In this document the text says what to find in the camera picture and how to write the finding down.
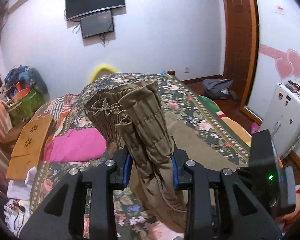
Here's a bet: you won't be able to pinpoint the white wardrobe sliding door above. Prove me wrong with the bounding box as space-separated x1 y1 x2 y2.
247 0 300 120

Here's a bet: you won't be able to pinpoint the pink folded pants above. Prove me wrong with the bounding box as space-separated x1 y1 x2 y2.
43 128 106 163

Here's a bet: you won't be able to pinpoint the wooden folding lap table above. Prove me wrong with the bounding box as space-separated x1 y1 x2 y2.
6 115 53 180

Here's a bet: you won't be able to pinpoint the small black wall monitor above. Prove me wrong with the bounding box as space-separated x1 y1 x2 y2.
80 11 114 38

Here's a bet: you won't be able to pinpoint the brown wooden door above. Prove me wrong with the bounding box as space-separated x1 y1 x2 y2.
223 0 259 101

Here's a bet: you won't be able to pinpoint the olive khaki pants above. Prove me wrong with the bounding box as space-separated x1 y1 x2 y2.
84 80 187 233

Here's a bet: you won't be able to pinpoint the floral dark green bedspread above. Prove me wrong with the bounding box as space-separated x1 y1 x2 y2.
30 73 251 212

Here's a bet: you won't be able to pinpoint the wooden stool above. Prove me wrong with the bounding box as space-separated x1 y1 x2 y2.
2 122 26 147

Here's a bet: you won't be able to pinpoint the striped patchwork sheet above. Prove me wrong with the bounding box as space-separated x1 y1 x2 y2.
31 93 78 129

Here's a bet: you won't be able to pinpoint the person's right hand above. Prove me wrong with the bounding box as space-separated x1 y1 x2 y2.
275 185 300 233

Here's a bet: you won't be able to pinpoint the blue clothes pile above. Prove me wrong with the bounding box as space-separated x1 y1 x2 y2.
2 66 48 99

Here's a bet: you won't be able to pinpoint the grey backpack on floor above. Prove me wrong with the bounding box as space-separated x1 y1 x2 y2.
203 79 238 101

